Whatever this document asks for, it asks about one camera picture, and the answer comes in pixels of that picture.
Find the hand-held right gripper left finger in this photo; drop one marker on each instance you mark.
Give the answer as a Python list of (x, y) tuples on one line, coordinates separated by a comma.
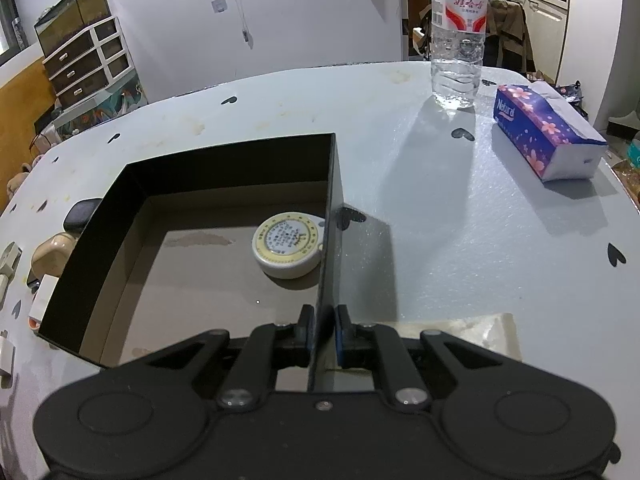
[(310, 332)]

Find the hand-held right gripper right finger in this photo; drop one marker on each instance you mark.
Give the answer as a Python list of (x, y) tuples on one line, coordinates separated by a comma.
[(342, 336)]

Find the black cardboard box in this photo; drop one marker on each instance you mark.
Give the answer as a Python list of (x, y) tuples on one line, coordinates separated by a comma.
[(200, 280)]

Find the white charger block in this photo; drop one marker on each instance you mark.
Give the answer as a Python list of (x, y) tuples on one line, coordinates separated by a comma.
[(5, 360), (45, 295)]

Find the beige earbud case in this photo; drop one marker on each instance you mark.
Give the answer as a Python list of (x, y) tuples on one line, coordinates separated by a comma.
[(52, 255)]

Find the round white tape roll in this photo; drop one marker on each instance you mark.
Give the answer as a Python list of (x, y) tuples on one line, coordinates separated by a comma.
[(285, 246)]

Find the beige flat sheet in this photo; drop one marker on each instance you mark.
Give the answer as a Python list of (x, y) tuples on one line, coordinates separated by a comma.
[(465, 332)]

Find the black earbud case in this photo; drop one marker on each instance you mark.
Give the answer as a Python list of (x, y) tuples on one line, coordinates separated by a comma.
[(82, 215)]

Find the purple floral tissue pack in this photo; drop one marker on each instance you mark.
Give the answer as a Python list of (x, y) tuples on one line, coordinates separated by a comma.
[(540, 125)]

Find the clear plastic water bottle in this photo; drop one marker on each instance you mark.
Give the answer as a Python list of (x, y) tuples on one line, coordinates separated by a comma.
[(457, 60)]

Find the patterned storage box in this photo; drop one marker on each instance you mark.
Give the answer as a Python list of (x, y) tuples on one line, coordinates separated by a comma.
[(105, 105)]

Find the chair with brown jacket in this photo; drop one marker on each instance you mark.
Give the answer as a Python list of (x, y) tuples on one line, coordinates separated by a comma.
[(510, 30)]

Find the white drawer cabinet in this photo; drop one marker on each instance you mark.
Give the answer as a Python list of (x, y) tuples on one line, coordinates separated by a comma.
[(85, 60)]

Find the glass fish tank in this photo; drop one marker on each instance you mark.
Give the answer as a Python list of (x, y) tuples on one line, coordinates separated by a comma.
[(70, 20)]

